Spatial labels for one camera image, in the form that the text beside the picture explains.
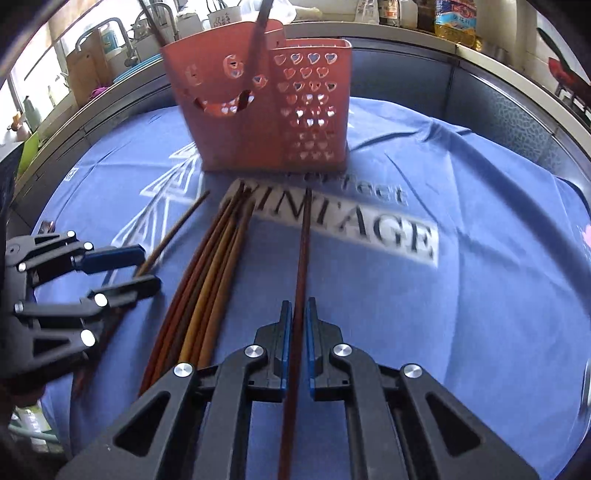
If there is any pink plastic utensil holder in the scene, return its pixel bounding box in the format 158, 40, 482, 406
160, 21, 354, 174

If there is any red frying pan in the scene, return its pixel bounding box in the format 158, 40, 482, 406
536, 27, 591, 116

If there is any chrome kitchen faucet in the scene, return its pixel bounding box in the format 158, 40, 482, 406
133, 4, 178, 47
75, 17, 140, 66

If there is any reddish brown chopstick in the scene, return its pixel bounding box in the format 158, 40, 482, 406
277, 187, 313, 480

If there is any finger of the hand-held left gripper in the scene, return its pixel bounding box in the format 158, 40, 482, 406
13, 275, 163, 371
4, 230, 147, 288

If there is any blue plastic basin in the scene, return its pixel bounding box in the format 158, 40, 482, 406
112, 59, 164, 85

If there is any dark grey chopstick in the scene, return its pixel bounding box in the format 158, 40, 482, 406
242, 0, 274, 114

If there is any wooden cutting board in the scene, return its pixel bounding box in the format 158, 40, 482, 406
66, 31, 108, 105

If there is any green plastic object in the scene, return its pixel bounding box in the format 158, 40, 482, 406
17, 129, 43, 160

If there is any pale green bottle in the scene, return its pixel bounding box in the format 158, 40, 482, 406
22, 96, 43, 132

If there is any white utensil cup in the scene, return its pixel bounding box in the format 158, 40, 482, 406
207, 8, 243, 31

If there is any blue printed cloth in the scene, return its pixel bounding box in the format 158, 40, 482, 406
32, 95, 591, 480

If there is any blue detergent bottle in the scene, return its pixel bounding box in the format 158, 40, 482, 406
102, 24, 122, 62

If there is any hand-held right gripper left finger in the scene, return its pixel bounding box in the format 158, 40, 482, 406
55, 300, 294, 480

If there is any yellow cooking oil bottle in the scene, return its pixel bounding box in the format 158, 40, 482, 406
433, 0, 479, 49

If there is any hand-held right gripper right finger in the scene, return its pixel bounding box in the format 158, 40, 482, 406
307, 298, 541, 480

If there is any thin dark brown chopstick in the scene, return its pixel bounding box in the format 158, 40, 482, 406
73, 190, 212, 398

